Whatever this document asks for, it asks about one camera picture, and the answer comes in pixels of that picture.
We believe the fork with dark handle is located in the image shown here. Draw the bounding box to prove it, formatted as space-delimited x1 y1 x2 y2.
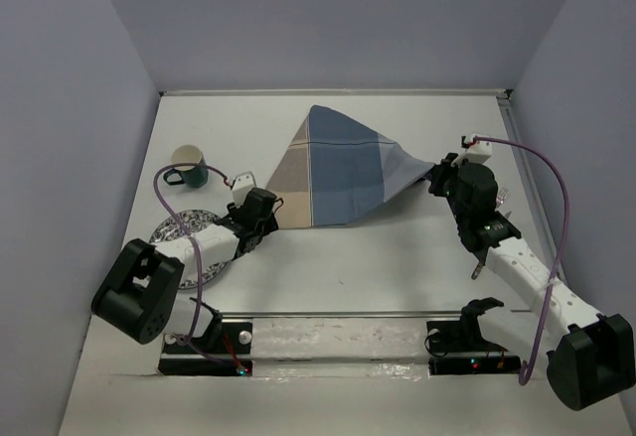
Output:
496 187 510 209

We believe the knife with dark handle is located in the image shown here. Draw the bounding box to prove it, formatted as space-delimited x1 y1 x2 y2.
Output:
471 211 512 280

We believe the dark green mug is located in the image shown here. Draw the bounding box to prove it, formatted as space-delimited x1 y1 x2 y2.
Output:
163 145 209 189

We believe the blue floral ceramic plate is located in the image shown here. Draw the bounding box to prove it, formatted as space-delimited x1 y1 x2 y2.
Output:
148 210 230 291

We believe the blue beige checked placemat cloth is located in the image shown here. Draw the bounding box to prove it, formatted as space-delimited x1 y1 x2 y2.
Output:
266 105 433 229

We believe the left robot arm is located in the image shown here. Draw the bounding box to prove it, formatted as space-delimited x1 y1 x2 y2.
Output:
90 188 280 345

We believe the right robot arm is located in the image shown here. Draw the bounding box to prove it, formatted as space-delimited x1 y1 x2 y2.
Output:
427 152 635 411

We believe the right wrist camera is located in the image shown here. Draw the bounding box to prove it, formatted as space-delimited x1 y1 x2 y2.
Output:
452 134 493 167

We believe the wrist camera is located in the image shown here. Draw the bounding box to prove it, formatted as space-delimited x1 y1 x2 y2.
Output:
452 134 493 167
231 171 256 208

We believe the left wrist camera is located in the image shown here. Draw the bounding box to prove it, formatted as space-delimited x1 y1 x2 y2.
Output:
231 171 256 208

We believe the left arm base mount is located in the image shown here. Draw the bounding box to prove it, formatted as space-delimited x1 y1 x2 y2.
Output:
157 312 253 377

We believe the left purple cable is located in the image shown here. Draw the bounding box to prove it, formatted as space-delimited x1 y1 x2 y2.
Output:
153 165 249 375

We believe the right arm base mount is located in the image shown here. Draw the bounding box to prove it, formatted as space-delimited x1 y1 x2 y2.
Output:
423 297 521 376

